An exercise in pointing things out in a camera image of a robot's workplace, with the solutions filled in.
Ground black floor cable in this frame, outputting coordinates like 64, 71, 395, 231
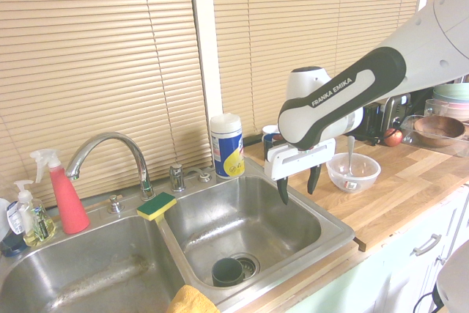
413, 288, 445, 313

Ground black silver toaster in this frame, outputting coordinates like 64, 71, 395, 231
357, 93, 413, 142

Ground metal drawer handle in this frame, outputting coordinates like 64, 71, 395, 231
410, 233, 443, 257

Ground metal drain strainer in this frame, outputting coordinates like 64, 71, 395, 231
230, 252, 262, 279

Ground chrome faucet side handle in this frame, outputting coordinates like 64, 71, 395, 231
169, 162, 187, 194

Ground red spray bottle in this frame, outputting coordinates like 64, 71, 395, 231
29, 148, 92, 235

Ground dark blue mug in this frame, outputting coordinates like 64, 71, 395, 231
262, 133, 284, 163

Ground chrome sink soap dispenser knob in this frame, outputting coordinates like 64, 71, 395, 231
107, 194, 125, 216

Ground red apple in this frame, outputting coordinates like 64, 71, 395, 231
383, 128, 404, 148

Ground clear plastic tray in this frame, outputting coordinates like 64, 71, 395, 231
400, 114, 469, 158

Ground dark cup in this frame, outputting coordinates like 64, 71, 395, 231
211, 257, 245, 288

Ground white bottle with blue label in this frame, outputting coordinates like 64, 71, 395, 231
0, 197, 27, 258

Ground wide beige window blinds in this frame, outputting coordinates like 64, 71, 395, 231
0, 0, 214, 207

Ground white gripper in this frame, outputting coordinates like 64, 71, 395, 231
264, 138, 337, 206

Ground green bowl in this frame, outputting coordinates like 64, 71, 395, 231
432, 83, 469, 103

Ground clear hand soap pump bottle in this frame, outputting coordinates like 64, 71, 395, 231
13, 180, 58, 248

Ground brown wooden bowl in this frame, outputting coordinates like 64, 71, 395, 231
413, 115, 467, 148

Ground pale green cabinet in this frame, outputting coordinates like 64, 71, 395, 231
289, 180, 469, 313

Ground yellow cloth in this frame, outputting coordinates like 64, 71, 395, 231
166, 284, 221, 313

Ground chrome gooseneck faucet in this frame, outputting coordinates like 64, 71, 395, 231
64, 132, 155, 202

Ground metal spoon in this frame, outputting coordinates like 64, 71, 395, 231
345, 135, 357, 178

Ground clear drinking glass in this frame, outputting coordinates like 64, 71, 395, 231
424, 98, 450, 120

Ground disinfecting wipes canister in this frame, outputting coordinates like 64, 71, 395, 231
210, 113, 246, 181

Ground stack of pastel bowls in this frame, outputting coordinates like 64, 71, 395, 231
432, 98, 469, 122

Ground stainless steel double sink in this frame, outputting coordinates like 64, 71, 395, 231
0, 157, 356, 313

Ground clear plastic bowl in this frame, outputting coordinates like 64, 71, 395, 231
326, 152, 382, 194

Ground yellow green sponge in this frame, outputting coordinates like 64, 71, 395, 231
136, 191, 177, 223

